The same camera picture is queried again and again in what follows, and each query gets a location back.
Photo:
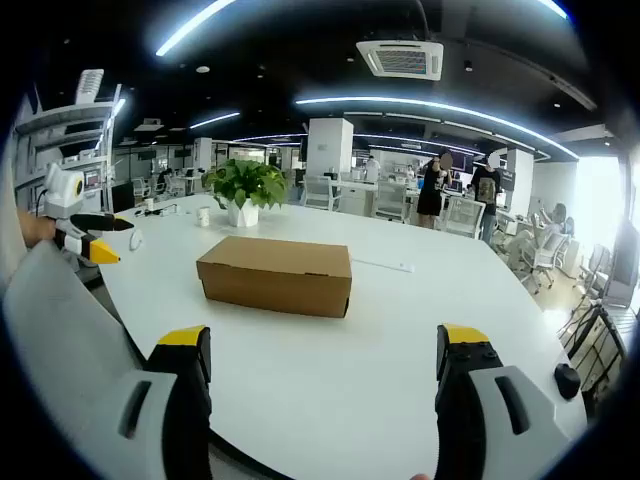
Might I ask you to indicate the white built-in power strip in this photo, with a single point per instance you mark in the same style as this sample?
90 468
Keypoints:
385 265

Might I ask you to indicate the white paper cup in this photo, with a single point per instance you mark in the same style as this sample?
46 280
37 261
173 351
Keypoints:
203 217

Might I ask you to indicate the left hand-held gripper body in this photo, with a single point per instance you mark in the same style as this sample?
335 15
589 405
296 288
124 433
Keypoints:
60 187

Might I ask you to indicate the grey chair back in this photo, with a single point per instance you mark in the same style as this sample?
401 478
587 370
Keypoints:
60 320

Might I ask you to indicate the white computer mouse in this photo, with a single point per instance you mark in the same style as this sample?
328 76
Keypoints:
135 240

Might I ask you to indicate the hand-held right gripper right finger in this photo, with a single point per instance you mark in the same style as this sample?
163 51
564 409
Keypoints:
455 380

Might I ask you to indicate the grey metal shelf rack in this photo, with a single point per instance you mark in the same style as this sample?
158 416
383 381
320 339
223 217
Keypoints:
65 135

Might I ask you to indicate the ceiling air conditioner unit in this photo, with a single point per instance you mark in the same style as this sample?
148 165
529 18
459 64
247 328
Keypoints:
402 60

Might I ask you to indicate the brown cardboard shoe box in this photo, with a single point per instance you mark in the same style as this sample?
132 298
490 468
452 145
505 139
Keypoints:
275 270

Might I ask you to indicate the straight ceiling light strip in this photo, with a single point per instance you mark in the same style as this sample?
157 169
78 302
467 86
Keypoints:
192 25

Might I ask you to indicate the green potted plant white pot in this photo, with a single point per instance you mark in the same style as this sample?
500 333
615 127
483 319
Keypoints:
247 187

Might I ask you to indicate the small white cup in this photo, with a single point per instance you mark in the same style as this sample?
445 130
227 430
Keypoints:
149 203

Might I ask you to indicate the white square pillar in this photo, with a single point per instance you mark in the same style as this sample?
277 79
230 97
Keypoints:
330 147

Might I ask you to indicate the black round knob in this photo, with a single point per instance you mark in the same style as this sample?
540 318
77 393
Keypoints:
567 381

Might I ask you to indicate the white mesh office chair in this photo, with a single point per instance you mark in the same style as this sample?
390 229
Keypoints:
319 192
391 200
465 217

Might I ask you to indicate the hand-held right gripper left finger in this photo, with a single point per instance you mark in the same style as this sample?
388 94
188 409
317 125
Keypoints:
192 370

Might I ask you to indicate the person's right hand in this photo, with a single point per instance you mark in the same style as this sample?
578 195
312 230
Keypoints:
422 476

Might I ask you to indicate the long curved ceiling light strip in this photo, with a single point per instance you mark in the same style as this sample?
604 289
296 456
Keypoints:
450 107

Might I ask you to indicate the person's left hand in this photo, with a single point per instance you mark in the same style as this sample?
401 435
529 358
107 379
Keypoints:
39 229

